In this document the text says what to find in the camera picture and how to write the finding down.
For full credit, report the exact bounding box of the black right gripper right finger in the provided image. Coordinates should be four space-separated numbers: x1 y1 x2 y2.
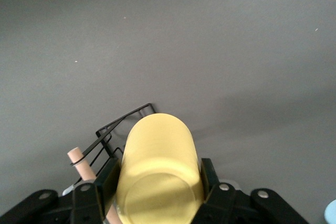
191 157 309 224

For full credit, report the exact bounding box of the black wire cup rack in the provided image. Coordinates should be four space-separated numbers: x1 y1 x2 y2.
61 102 156 224

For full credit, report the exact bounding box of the light blue plastic cup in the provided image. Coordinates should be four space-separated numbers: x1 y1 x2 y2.
324 199 336 223

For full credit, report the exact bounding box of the yellow plastic cup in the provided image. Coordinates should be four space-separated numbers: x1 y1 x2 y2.
115 113 204 224

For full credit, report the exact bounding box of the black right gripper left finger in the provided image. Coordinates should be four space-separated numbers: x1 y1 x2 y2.
0 157 123 224

